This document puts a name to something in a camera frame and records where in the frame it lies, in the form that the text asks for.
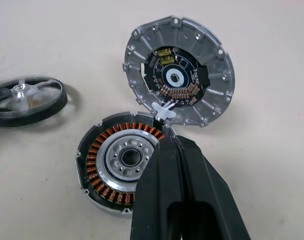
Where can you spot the silver motor lid circuit board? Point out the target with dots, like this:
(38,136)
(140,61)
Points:
(204,62)

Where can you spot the silver motor housing copper windings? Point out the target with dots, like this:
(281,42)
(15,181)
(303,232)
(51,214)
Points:
(112,160)

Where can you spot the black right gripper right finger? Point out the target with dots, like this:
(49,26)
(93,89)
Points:
(212,185)

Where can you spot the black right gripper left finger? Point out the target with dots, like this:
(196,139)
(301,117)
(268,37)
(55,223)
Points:
(152,190)

